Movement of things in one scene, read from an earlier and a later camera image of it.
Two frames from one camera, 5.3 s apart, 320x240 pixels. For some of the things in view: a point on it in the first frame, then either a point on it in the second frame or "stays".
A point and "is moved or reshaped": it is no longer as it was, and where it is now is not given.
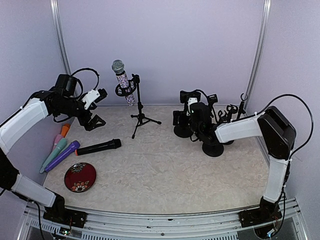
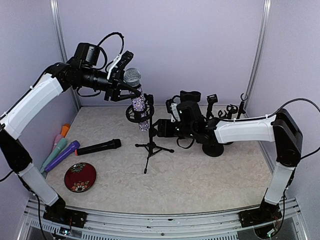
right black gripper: (176, 113) to (163, 126)
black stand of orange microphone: (241, 110) stays
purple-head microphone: (74, 145) stays
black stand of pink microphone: (231, 110) stays
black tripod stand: (141, 117) to (131, 115)
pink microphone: (57, 138) stays
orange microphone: (65, 129) stays
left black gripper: (90, 124) to (115, 81)
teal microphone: (60, 145) stays
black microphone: (114, 144) stays
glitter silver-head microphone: (118, 66) is moved or reshaped
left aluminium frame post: (54, 4) stays
